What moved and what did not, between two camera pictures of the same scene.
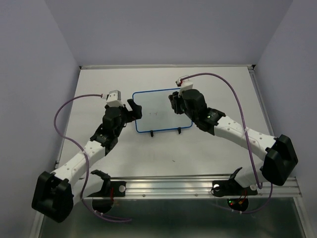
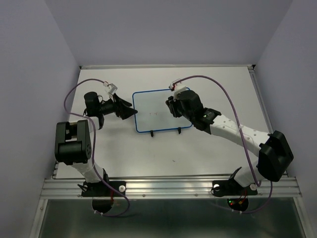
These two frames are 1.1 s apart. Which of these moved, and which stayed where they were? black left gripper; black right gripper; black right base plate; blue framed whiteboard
Moved: black left gripper
Stayed: blue framed whiteboard; black right base plate; black right gripper
